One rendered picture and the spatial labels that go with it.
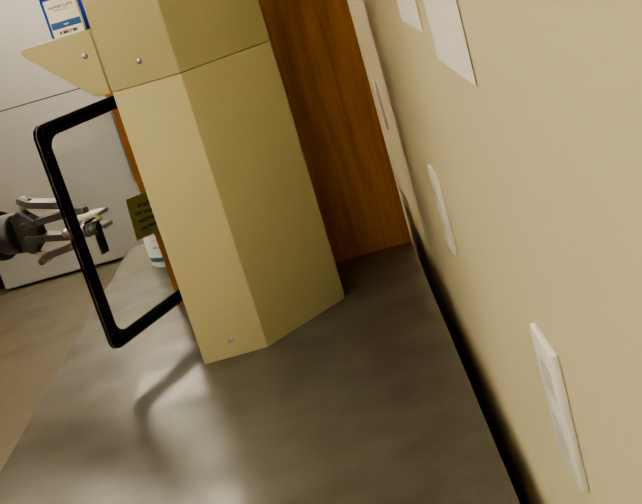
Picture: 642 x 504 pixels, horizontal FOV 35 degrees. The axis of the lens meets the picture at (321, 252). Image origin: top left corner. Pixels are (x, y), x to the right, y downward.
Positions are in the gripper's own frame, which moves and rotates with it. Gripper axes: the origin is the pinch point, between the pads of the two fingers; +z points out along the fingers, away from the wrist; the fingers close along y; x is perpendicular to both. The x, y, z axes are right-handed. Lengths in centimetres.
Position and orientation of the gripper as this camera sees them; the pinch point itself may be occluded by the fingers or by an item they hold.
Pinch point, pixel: (88, 221)
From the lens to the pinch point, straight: 183.3
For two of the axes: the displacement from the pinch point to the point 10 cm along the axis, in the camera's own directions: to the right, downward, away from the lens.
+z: 8.7, -1.2, -4.8
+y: -2.7, -9.2, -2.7
